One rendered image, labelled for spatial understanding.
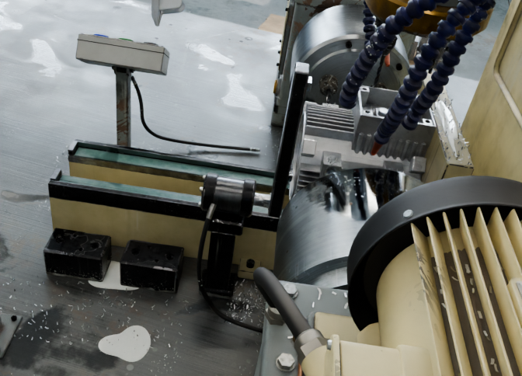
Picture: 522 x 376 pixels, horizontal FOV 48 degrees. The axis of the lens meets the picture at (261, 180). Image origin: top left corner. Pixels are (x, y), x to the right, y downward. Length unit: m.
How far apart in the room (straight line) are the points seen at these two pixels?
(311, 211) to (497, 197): 0.35
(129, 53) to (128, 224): 0.34
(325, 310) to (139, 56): 0.74
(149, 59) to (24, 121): 0.42
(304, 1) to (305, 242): 0.76
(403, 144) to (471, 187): 0.54
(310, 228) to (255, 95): 0.95
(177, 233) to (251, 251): 0.14
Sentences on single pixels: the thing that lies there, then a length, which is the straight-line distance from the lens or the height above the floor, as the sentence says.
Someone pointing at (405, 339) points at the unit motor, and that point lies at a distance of 0.40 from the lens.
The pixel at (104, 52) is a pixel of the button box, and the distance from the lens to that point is 1.21.
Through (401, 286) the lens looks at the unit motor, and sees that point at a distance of 0.42.
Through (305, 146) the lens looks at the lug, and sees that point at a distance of 0.93.
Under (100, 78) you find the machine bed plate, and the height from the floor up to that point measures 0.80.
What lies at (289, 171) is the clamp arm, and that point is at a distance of 0.86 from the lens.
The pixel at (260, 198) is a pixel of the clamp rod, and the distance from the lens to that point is 0.91.
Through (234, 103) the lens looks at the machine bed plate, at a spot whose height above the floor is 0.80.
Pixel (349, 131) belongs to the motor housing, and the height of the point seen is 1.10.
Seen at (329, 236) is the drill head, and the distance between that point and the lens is 0.69.
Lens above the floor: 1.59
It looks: 37 degrees down
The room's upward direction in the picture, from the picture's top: 10 degrees clockwise
